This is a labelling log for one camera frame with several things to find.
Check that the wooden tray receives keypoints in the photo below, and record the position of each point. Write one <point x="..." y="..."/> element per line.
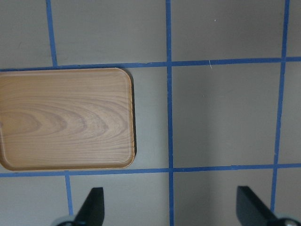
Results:
<point x="69" y="119"/>

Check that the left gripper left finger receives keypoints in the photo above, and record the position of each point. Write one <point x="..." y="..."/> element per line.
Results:
<point x="91" y="212"/>

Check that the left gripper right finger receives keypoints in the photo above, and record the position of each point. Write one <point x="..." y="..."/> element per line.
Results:
<point x="251" y="211"/>

